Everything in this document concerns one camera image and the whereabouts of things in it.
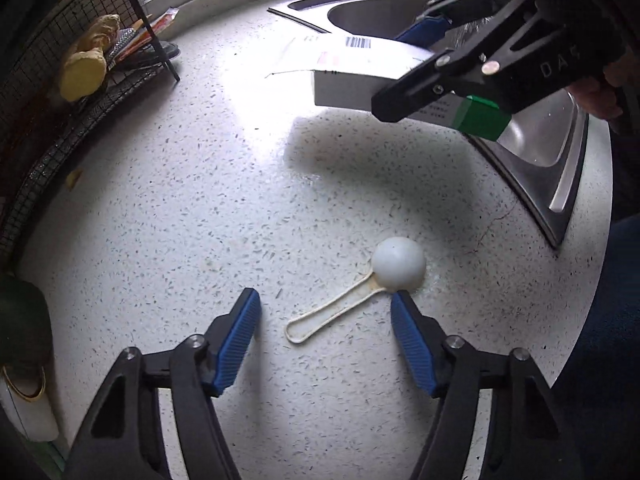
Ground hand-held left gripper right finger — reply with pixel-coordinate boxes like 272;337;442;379
390;290;581;480

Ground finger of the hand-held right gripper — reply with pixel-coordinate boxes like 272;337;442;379
371;40;507;123
394;0;523;46

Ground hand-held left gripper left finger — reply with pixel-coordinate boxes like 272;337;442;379
65;287;263;480

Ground white and green box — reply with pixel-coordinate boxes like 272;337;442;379
265;35;513;143

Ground white plastic measuring spoon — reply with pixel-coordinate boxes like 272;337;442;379
285;236;427;345

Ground person's right hand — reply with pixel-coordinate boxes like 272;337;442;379
570;55;632;122

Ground stainless steel sink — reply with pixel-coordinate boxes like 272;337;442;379
267;0;591;251

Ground person's blue jeans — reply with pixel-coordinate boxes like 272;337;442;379
565;217;640;480

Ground dark utensil mug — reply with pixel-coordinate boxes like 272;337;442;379
0;277;55;376

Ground white ceramic pot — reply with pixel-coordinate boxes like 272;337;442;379
0;365;60;443

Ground red snack packet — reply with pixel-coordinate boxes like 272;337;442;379
117;7;179;61

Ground ginger root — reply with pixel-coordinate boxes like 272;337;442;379
59;14;122;103

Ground black wire rack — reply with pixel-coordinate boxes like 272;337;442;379
0;0;181;261

